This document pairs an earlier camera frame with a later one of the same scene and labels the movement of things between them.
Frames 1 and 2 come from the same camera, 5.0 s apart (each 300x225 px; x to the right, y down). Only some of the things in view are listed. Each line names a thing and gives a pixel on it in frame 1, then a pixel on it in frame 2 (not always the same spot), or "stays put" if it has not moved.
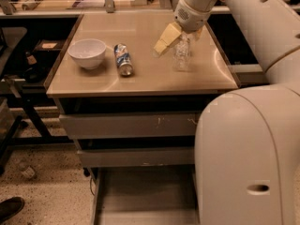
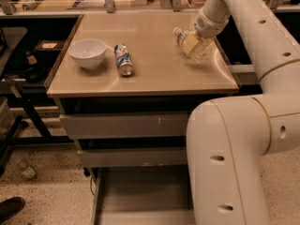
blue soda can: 124,59 stays put
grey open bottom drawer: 146,195 stays put
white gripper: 191,19 to 208,27
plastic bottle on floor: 25,170 stays put
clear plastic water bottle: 182,53 to 193,45
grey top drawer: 130,126 stays put
